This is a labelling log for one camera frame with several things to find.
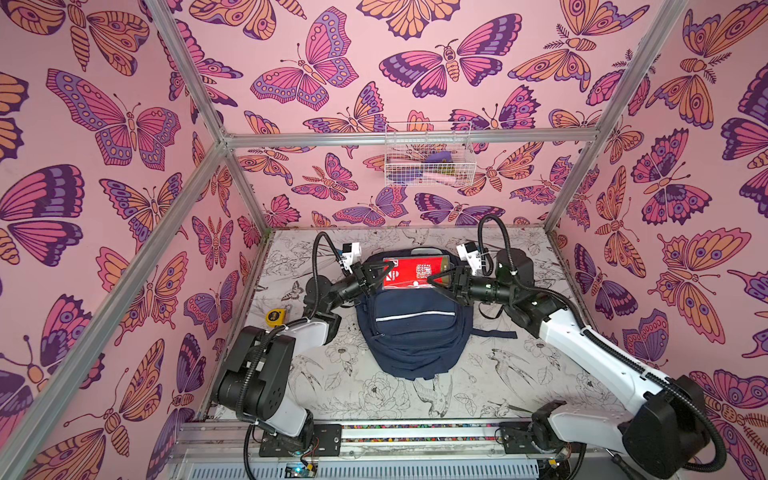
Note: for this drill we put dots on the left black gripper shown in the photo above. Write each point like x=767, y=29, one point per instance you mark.
x=365, y=279

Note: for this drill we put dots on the red thin booklet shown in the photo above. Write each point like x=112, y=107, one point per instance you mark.
x=413, y=272

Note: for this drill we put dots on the yellow tape measure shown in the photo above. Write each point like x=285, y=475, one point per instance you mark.
x=275, y=317

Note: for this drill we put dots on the white wire wall basket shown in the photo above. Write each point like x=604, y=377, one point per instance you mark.
x=429, y=158

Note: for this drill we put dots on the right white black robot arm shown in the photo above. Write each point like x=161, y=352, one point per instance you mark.
x=663, y=428

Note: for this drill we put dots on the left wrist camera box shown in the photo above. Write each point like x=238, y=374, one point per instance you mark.
x=349, y=255

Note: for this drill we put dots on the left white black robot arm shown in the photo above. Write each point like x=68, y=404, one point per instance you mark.
x=253, y=381

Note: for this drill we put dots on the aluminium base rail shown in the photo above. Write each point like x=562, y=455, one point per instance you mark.
x=408, y=449

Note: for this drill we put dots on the navy blue student backpack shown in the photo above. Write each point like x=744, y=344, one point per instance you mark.
x=417, y=333

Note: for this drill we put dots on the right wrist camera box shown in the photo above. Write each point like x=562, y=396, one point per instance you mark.
x=473, y=256

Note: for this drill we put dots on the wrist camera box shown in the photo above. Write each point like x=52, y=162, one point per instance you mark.
x=349, y=255
x=473, y=256

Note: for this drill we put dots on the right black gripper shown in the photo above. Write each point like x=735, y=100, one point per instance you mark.
x=458, y=285

